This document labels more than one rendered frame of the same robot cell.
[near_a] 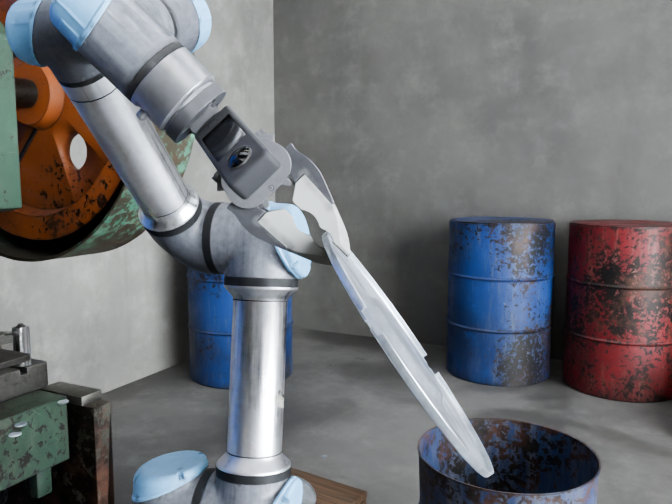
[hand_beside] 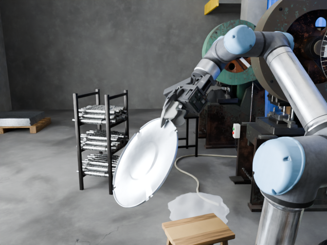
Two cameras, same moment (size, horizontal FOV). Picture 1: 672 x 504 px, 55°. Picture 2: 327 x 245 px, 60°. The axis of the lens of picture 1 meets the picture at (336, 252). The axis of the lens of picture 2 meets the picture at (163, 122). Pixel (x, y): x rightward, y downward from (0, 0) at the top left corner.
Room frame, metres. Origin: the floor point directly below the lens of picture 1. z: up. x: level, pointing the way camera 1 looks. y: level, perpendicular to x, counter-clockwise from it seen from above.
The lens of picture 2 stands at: (1.38, -0.42, 1.25)
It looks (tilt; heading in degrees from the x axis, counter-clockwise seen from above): 13 degrees down; 150
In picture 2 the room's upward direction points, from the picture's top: straight up
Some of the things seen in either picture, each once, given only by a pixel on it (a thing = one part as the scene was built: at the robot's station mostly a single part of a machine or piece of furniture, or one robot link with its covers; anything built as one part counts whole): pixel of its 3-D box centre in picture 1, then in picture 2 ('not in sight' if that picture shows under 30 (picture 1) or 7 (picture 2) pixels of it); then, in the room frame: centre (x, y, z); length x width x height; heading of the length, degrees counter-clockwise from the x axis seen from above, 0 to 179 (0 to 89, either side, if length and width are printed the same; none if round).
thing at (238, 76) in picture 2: not in sight; (246, 85); (-1.67, 2.74, 0.87); 1.53 x 0.99 x 1.74; 66
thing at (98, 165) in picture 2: not in sight; (103, 139); (-1.28, 0.41, 0.47); 0.46 x 0.43 x 0.95; 43
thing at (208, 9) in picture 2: not in sight; (230, 4); (-3.71, 4.20, 2.44); 1.25 x 0.92 x 0.27; 153
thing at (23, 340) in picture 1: (21, 344); not in sight; (1.42, 0.71, 0.75); 0.03 x 0.03 x 0.10; 63
